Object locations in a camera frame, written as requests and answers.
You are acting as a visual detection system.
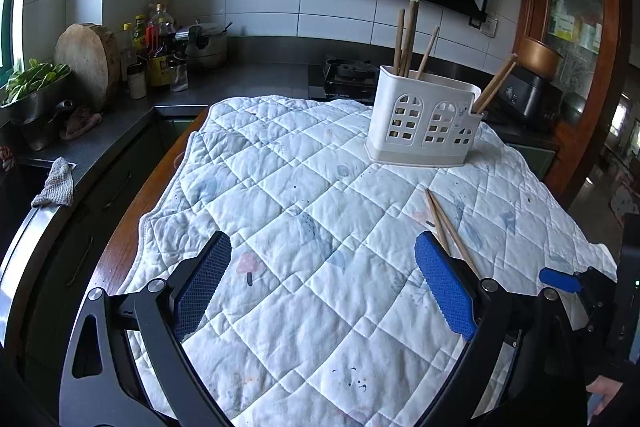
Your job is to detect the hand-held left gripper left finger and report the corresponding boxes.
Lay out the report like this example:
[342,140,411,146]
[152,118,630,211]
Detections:
[57,230,233,427]

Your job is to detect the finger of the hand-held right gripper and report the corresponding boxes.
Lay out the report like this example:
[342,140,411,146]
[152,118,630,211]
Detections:
[539,266,620,334]

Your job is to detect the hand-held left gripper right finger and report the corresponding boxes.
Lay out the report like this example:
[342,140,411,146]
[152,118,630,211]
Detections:
[414,230,590,427]

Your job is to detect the pair of chopsticks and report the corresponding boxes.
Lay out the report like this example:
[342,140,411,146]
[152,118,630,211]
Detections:
[426,191,482,280]

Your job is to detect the white plastic utensil holder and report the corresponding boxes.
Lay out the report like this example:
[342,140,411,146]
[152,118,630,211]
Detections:
[365,64,483,165]

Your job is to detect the person's right hand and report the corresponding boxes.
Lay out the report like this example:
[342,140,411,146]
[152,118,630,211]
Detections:
[586,378,627,414]

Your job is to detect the white quilted blanket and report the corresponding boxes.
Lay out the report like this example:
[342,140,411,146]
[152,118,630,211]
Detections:
[117,94,618,427]

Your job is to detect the green base cabinet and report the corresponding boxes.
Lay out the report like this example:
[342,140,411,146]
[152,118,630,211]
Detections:
[490,139,558,182]

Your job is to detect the black rice cooker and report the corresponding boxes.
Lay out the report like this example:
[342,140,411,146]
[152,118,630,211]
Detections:
[487,67,563,130]

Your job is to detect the grey dish cloth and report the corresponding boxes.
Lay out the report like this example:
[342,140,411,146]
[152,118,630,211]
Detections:
[31,157,76,208]

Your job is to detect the wooden glass door cabinet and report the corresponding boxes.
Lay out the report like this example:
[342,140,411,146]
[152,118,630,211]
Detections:
[515,0,640,208]

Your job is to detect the pink rag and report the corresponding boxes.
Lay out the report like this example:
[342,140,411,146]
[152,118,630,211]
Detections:
[60,107,103,140]

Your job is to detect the chopsticks in holder right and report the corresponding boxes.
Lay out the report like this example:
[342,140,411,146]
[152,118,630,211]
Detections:
[471,54,517,112]

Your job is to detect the small glass jar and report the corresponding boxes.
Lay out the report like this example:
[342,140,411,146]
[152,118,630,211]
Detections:
[170,62,189,92]

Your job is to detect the white jar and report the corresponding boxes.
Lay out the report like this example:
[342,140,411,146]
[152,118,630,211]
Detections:
[126,63,148,100]

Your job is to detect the copper coloured pan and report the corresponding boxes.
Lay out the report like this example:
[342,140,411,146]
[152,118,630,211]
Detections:
[515,36,563,78]

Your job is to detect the dark metal pot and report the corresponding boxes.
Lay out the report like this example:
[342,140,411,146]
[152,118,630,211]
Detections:
[22,99,76,150]

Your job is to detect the dark wooden chopstick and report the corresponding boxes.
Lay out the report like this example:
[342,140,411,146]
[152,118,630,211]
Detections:
[415,26,441,81]

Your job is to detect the steel pot with lid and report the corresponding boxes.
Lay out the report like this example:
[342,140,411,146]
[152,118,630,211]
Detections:
[177,21,233,70]

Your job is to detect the green white box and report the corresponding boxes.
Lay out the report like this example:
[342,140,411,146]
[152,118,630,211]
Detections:
[550,0,576,40]

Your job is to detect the metal bowl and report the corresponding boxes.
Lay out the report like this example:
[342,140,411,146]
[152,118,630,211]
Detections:
[0,74,71,126]

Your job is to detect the round wooden cutting board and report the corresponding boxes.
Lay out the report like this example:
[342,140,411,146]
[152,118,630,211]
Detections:
[54,23,121,110]

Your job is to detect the red cap bottle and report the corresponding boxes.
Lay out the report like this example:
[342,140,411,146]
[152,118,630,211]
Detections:
[146,18,161,58]

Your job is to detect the yellow cap bottle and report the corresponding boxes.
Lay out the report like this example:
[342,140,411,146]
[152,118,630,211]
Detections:
[132,14,147,52]

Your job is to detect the tall clear oil bottle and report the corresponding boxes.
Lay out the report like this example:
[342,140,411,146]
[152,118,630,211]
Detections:
[152,3,177,42]

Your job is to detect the leafy green vegetables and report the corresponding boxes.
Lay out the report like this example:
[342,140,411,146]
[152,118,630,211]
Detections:
[0,59,71,102]

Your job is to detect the window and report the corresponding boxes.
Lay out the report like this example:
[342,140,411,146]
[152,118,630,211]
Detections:
[0,0,38,72]

